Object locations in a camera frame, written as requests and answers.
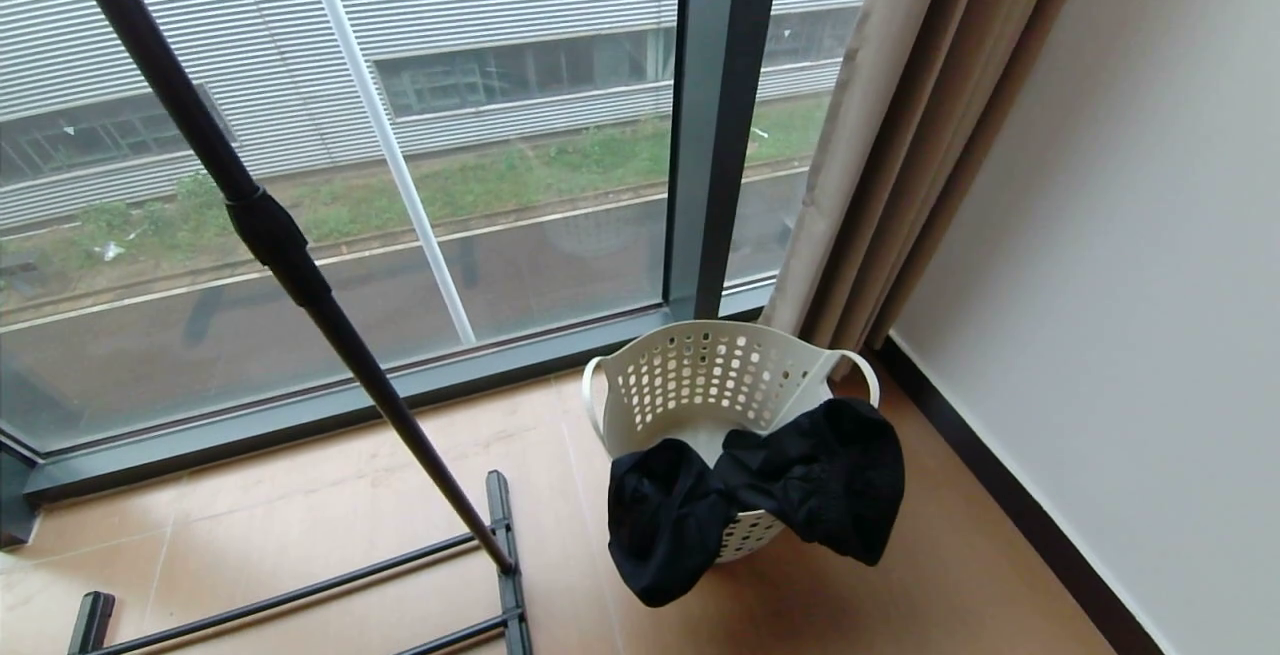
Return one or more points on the white laundry basket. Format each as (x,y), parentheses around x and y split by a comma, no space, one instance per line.
(700,375)

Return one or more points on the heap of clothes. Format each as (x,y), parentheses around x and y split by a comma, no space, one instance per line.
(830,475)

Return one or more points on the black clothes rack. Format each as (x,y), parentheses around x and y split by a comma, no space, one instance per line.
(270,230)

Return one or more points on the beige curtain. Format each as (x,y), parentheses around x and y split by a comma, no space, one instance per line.
(900,135)

